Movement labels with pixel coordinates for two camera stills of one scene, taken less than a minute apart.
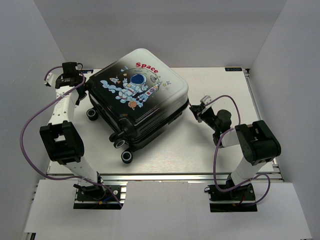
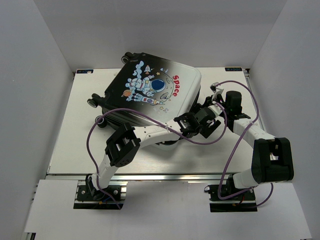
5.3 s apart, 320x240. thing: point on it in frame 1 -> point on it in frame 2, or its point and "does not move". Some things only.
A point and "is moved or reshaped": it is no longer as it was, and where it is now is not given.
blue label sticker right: x=233 y=69 does not move
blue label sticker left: x=86 y=71 does not move
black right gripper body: x=209 y=117 -> x=218 y=100
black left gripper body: x=83 y=79 -> x=204 y=130
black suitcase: x=135 y=96 is moved or reshaped
